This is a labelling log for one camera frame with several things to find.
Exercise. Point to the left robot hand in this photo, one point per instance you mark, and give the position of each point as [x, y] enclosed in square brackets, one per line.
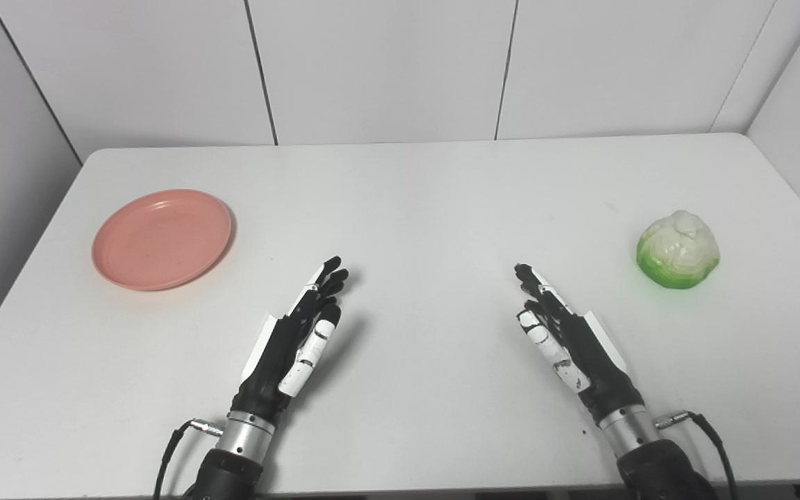
[280, 354]

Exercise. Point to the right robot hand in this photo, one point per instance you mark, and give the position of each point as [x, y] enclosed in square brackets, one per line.
[589, 354]

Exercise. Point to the green white cabbage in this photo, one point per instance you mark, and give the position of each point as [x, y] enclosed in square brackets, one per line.
[678, 250]

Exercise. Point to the pink round plate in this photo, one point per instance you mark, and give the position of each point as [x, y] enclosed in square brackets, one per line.
[162, 239]

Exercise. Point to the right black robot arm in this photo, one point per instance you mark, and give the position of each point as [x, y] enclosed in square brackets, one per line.
[650, 458]

